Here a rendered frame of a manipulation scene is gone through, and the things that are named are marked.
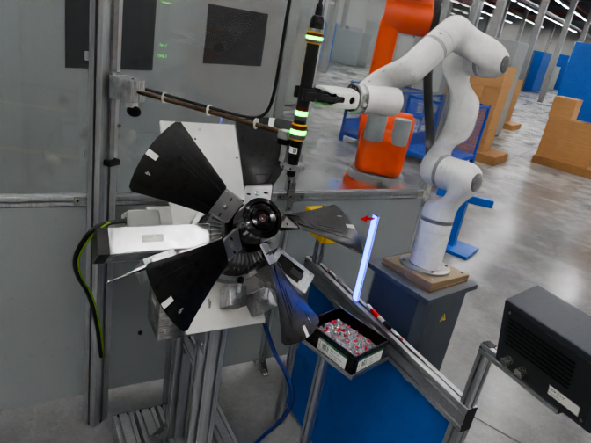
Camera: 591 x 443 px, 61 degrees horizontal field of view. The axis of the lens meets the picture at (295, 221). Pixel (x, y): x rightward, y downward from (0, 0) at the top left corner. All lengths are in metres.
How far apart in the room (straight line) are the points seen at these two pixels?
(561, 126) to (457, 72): 8.64
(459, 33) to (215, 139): 0.84
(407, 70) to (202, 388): 1.23
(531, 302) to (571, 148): 9.22
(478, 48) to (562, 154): 8.78
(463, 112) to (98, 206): 1.29
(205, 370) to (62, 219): 0.79
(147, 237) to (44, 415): 1.29
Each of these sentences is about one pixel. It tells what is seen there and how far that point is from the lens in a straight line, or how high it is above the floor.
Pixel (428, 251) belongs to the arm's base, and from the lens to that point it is 1.91.
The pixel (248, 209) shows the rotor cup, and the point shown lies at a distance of 1.38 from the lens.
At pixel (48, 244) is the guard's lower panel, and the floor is 0.80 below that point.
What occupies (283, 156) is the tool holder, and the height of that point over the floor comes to 1.38.
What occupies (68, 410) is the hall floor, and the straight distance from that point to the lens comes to 2.57.
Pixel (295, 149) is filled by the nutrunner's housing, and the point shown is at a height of 1.41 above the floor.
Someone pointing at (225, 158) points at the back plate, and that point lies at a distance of 1.74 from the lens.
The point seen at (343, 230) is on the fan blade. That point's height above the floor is 1.16.
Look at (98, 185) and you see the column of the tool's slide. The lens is 1.88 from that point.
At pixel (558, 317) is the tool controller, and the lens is 1.26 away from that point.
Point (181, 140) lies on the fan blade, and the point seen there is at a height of 1.39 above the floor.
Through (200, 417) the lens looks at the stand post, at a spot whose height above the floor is 0.40.
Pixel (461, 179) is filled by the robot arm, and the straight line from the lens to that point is 1.81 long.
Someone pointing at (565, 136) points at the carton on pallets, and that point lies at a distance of 10.45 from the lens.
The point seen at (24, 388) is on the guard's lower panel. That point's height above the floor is 0.14.
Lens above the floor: 1.74
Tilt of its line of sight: 22 degrees down
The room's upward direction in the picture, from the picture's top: 10 degrees clockwise
